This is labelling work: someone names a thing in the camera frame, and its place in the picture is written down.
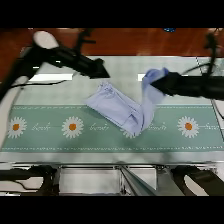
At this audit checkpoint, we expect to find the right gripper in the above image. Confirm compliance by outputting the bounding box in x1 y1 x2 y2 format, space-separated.
149 71 189 98

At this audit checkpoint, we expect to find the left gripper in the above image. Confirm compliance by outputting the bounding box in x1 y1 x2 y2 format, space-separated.
77 57 111 80

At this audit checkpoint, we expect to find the light blue shirt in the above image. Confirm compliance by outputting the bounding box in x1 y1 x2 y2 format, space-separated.
83 67 170 139

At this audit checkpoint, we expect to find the black cable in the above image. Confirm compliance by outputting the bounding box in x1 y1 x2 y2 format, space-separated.
180 63 212 76
9 78 69 90

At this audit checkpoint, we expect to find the silver frame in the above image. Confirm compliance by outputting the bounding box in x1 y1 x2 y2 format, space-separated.
0 161 224 197

